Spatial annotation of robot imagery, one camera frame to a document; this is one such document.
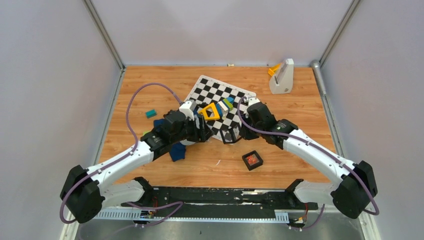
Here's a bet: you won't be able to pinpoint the black square display box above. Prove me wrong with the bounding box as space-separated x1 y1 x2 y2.
219 124 242 145

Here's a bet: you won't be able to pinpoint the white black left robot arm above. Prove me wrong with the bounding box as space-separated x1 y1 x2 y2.
59 110 213 224

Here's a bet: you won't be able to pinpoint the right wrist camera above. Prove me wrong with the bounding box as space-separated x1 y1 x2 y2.
244 96 261 108

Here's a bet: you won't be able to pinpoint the teal toy block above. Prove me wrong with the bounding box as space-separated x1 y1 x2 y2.
145 109 157 119

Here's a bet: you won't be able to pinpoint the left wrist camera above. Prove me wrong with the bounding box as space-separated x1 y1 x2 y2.
178 99 197 121

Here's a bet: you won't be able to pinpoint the grey corner pipe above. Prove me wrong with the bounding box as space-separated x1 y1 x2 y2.
310 60 328 105

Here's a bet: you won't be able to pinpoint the orange plastic piece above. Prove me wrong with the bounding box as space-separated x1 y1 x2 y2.
267 62 283 77

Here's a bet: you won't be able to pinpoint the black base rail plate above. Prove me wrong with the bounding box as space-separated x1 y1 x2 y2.
134 186 319 219

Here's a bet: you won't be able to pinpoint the red leaf brooch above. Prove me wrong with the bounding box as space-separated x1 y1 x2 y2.
246 155 259 166

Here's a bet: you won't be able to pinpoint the blue t-shirt garment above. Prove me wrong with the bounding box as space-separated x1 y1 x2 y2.
153 118 213 162

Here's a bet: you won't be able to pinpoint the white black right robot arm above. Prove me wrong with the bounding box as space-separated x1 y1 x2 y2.
237 97 380 219

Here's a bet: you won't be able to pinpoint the stacked coloured toy blocks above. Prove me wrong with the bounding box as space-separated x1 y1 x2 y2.
216 97 234 118

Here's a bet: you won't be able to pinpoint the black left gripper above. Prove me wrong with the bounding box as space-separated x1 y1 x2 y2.
171 115 215 145

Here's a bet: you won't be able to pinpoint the black white chessboard mat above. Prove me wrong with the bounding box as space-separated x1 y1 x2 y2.
185 75 257 141

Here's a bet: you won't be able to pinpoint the yellow triangle toy block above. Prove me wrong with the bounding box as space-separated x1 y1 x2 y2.
198 102 221 121

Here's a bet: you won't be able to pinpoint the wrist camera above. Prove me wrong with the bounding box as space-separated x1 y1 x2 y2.
244 96 261 108
178 99 197 121

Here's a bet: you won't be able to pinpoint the white wedge stand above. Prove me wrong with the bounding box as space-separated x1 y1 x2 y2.
269 58 294 95

